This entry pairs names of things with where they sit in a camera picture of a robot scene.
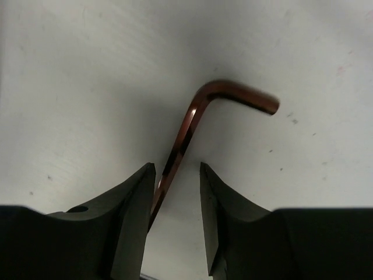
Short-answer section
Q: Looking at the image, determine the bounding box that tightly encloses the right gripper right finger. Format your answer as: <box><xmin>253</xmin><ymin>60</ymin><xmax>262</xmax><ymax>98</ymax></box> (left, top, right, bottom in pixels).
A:
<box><xmin>199</xmin><ymin>162</ymin><xmax>270</xmax><ymax>276</ymax></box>

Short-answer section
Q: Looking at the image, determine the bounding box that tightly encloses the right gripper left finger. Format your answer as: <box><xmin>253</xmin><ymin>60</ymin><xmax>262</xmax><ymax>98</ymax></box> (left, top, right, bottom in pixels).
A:
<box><xmin>46</xmin><ymin>162</ymin><xmax>157</xmax><ymax>275</ymax></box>

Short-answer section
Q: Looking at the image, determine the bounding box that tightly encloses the large brown hex key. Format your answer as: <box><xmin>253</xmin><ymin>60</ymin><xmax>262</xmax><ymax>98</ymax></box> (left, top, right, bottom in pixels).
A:
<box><xmin>149</xmin><ymin>79</ymin><xmax>280</xmax><ymax>227</ymax></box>

